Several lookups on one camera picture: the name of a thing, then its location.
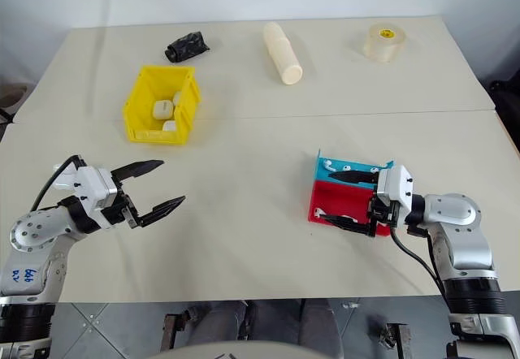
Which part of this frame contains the dark metal bracket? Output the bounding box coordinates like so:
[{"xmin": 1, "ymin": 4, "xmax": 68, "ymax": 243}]
[
  {"xmin": 380, "ymin": 321, "xmax": 412, "ymax": 359},
  {"xmin": 162, "ymin": 311, "xmax": 193, "ymax": 353}
]

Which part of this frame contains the translucent tape roll yellow label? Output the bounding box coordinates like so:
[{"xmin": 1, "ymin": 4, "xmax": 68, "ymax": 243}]
[{"xmin": 362, "ymin": 24, "xmax": 408, "ymax": 64}]

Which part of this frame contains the black object beside table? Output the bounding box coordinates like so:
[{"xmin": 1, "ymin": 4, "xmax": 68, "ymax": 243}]
[{"xmin": 488, "ymin": 78, "xmax": 520, "ymax": 154}]

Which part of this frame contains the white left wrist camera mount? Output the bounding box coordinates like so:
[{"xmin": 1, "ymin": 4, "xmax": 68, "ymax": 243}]
[{"xmin": 53, "ymin": 162, "xmax": 124, "ymax": 230}]

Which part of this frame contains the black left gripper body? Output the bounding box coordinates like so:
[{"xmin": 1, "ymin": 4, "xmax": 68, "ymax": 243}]
[{"xmin": 99, "ymin": 170, "xmax": 144, "ymax": 231}]

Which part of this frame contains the black crumpled plastic bag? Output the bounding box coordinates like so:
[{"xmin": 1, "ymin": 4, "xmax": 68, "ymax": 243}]
[{"xmin": 164, "ymin": 30, "xmax": 212, "ymax": 64}]

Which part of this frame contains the red plastic tray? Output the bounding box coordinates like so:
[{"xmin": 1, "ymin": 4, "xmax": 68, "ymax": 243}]
[{"xmin": 307, "ymin": 179, "xmax": 392, "ymax": 239}]

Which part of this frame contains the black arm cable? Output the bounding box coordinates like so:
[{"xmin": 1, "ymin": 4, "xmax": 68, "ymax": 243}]
[
  {"xmin": 389, "ymin": 227, "xmax": 449, "ymax": 300},
  {"xmin": 30, "ymin": 154, "xmax": 82, "ymax": 213}
]

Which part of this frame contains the yellow plastic bin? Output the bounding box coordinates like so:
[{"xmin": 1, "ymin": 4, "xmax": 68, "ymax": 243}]
[{"xmin": 122, "ymin": 64, "xmax": 202, "ymax": 145}]

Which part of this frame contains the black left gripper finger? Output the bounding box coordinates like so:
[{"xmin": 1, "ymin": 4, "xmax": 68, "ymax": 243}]
[
  {"xmin": 111, "ymin": 159, "xmax": 166, "ymax": 184},
  {"xmin": 138, "ymin": 195, "xmax": 187, "ymax": 228}
]

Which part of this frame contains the blue plastic tray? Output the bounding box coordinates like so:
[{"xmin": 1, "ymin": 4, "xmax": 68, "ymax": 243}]
[{"xmin": 313, "ymin": 147, "xmax": 397, "ymax": 192}]

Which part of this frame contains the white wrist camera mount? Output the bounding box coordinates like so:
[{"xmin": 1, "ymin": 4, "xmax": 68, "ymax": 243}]
[
  {"xmin": 375, "ymin": 165, "xmax": 416, "ymax": 228},
  {"xmin": 53, "ymin": 162, "xmax": 124, "ymax": 230}
]

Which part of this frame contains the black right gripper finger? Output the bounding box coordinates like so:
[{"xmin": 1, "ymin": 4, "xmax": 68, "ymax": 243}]
[
  {"xmin": 327, "ymin": 170, "xmax": 375, "ymax": 185},
  {"xmin": 324, "ymin": 214, "xmax": 372, "ymax": 237}
]

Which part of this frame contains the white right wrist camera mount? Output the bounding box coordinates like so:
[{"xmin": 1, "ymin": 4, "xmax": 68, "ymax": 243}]
[{"xmin": 375, "ymin": 165, "xmax": 416, "ymax": 228}]

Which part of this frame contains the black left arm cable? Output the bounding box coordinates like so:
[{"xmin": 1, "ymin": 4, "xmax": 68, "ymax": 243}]
[{"xmin": 30, "ymin": 154, "xmax": 82, "ymax": 213}]

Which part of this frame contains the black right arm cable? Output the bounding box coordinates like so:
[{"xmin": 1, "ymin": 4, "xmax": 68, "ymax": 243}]
[{"xmin": 389, "ymin": 227, "xmax": 449, "ymax": 300}]

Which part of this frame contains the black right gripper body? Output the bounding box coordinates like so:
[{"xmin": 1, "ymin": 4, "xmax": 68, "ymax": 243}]
[{"xmin": 366, "ymin": 171, "xmax": 403, "ymax": 238}]

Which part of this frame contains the cream cylindrical bottle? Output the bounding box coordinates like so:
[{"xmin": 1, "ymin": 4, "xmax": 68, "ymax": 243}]
[{"xmin": 262, "ymin": 20, "xmax": 304, "ymax": 88}]

